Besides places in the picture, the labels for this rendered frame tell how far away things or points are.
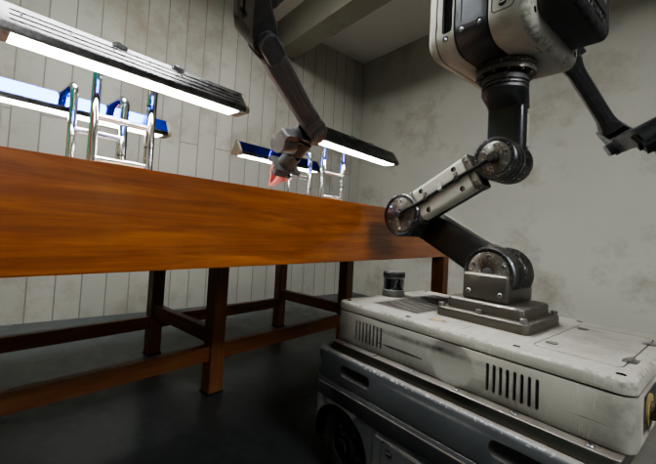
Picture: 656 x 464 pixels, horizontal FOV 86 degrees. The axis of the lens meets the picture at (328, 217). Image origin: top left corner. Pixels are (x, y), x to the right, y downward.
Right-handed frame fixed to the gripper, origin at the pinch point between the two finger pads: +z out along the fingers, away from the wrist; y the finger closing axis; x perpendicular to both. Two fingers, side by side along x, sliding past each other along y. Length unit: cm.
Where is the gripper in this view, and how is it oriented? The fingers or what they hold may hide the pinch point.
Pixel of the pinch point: (270, 184)
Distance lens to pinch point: 118.5
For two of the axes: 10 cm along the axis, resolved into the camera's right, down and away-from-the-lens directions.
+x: 4.4, 7.7, -4.5
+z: -6.0, 6.3, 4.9
